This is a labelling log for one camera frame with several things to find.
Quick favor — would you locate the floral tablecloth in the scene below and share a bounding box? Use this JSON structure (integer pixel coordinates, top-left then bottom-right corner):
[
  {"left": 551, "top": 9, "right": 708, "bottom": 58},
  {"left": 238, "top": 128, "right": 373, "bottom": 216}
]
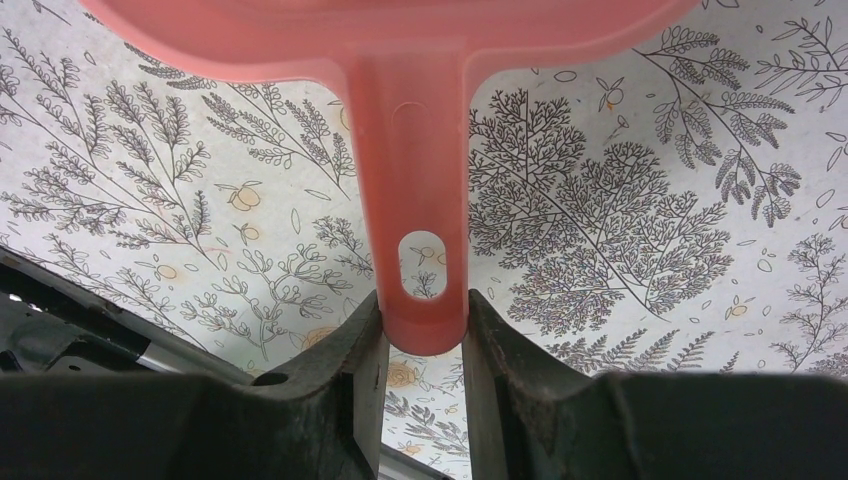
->
[{"left": 1, "top": 1, "right": 847, "bottom": 479}]

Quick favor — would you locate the pink plastic dustpan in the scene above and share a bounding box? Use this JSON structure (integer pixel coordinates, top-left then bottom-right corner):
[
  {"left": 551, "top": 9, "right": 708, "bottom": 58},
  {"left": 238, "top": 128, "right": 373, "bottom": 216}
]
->
[{"left": 86, "top": 0, "right": 693, "bottom": 356}]

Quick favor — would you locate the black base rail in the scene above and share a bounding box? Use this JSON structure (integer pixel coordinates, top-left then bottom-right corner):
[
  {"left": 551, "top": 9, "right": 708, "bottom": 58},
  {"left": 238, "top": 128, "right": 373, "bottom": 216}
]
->
[{"left": 1, "top": 252, "right": 438, "bottom": 479}]

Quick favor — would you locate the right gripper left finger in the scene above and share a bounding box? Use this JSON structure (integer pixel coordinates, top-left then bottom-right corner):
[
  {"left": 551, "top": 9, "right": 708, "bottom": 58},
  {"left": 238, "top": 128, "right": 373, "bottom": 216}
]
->
[{"left": 1, "top": 294, "right": 388, "bottom": 479}]

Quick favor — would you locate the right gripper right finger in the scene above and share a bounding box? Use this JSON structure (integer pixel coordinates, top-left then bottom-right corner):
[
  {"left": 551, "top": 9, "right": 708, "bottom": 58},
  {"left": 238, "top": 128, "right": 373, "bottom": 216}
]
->
[{"left": 462, "top": 290, "right": 847, "bottom": 479}]

